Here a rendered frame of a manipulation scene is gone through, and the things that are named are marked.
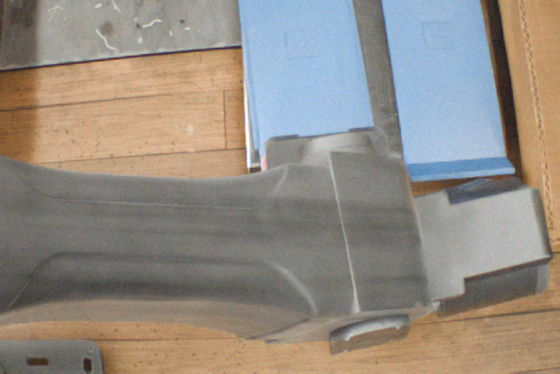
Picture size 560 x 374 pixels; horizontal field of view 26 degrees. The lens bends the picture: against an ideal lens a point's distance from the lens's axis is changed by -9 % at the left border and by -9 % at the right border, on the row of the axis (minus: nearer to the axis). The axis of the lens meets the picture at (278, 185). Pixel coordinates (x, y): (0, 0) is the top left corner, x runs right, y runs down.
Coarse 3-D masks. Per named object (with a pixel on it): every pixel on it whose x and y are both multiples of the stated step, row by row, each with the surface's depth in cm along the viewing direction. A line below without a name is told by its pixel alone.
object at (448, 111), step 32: (384, 0) 84; (416, 0) 84; (448, 0) 84; (416, 32) 83; (480, 32) 83; (416, 64) 83; (448, 64) 83; (480, 64) 83; (416, 96) 82; (448, 96) 82; (480, 96) 82; (416, 128) 82; (448, 128) 82; (480, 128) 82; (416, 160) 81; (448, 160) 81; (480, 160) 81
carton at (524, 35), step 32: (512, 0) 81; (544, 0) 86; (512, 32) 82; (544, 32) 86; (512, 64) 83; (544, 64) 85; (512, 96) 84; (544, 96) 84; (544, 128) 84; (544, 160) 76; (544, 192) 76
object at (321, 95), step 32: (256, 0) 84; (288, 0) 84; (320, 0) 84; (256, 32) 84; (320, 32) 83; (352, 32) 83; (256, 64) 83; (288, 64) 83; (320, 64) 83; (352, 64) 83; (256, 96) 82; (288, 96) 82; (320, 96) 82; (352, 96) 82; (288, 128) 82; (320, 128) 82; (352, 128) 82
